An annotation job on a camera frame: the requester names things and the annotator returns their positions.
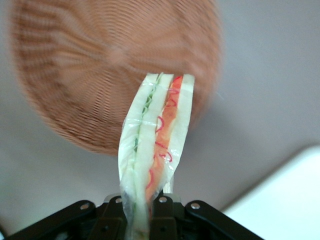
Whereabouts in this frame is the triangle sandwich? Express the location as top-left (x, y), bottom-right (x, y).
top-left (117, 72), bottom-right (196, 240)

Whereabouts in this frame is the table cover cloth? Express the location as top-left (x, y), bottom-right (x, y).
top-left (0, 0), bottom-right (320, 240)

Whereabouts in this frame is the round flat wicker basket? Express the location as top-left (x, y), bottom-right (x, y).
top-left (9, 0), bottom-right (225, 158)

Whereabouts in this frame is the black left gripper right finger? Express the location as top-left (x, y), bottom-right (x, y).
top-left (149, 194), bottom-right (264, 240)

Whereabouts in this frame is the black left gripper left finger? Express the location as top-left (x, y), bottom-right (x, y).
top-left (7, 196), bottom-right (129, 240)

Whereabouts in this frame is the cream rectangular tray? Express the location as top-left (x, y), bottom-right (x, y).
top-left (221, 144), bottom-right (320, 240)

